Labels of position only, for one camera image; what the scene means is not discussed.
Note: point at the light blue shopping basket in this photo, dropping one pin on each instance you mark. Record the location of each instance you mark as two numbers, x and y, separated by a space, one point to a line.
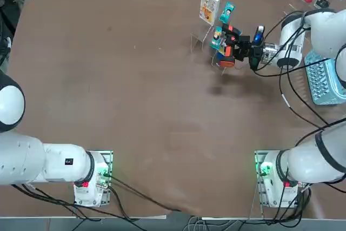
321 87

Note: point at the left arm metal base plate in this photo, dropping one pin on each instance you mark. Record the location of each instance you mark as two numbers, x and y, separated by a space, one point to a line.
110 155

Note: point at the orange black barcode scanner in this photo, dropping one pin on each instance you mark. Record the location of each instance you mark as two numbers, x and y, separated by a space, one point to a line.
227 63

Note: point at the clear acrylic tiered snack shelf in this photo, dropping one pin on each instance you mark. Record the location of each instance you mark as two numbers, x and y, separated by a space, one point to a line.
197 42

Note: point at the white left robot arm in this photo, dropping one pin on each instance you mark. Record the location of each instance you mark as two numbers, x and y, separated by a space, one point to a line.
54 163

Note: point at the blue Oreo cookie box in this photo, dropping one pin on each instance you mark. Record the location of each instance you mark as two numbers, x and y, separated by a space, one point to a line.
219 57

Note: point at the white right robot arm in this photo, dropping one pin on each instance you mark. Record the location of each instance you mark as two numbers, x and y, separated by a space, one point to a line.
324 33

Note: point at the teal snack packet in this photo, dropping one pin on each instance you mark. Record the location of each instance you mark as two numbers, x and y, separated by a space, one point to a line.
227 12
216 37

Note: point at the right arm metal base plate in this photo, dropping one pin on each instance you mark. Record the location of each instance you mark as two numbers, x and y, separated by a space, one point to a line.
258 155

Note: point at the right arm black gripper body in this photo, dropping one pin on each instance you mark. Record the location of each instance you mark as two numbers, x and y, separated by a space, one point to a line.
256 52

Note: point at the white yellow cookie box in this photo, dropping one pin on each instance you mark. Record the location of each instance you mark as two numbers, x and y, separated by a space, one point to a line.
209 6

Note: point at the small black box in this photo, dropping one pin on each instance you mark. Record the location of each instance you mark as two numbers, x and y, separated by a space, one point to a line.
321 2

